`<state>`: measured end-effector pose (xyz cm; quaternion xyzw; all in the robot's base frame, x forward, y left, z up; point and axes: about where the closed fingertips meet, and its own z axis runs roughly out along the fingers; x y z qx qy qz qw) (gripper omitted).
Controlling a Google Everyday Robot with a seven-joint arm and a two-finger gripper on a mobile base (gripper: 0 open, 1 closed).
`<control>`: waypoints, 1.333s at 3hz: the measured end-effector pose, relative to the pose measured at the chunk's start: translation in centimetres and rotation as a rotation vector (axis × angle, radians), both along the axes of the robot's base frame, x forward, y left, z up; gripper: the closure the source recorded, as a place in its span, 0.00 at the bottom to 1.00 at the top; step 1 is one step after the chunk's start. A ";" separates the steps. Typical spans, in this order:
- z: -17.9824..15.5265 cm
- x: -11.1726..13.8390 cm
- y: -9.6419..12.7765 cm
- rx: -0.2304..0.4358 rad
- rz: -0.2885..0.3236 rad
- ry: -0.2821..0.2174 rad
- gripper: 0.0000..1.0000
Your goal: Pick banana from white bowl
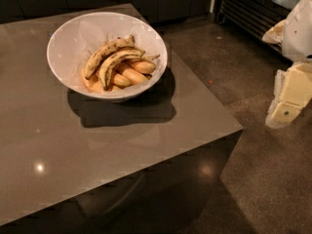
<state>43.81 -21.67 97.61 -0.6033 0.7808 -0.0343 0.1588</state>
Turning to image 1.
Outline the white bowl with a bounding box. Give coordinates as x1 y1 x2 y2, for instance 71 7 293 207
47 12 168 101

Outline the yellow bread roll right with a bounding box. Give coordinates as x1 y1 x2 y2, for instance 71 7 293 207
128 60 156 74

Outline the yellow bread roll middle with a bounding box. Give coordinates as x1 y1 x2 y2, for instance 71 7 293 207
117 63 147 85

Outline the yellow bread roll left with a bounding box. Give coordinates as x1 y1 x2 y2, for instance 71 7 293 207
111 73 132 88

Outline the spotted banana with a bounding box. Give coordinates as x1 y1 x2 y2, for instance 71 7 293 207
83 35 135 80
97 49 144 91

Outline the lower spotted banana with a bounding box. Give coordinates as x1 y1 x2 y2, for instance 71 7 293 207
97 49 144 91

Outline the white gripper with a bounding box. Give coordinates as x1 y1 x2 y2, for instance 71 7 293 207
262 0 312 129

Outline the dark slatted vent grille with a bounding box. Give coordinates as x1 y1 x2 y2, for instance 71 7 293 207
214 0 290 40

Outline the yellow bread roll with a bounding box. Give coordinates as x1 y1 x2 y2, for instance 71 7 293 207
128 60 156 74
117 63 147 85
111 73 132 88

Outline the upper spotted banana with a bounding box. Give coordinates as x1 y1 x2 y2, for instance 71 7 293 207
83 35 135 80

